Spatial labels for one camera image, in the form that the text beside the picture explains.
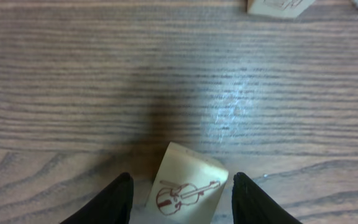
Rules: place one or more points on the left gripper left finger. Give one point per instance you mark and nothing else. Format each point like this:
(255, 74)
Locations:
(112, 205)

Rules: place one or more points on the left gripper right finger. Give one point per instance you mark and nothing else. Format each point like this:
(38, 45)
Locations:
(251, 205)

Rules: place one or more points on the white picture block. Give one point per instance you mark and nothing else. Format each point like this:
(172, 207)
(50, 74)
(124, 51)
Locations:
(188, 186)

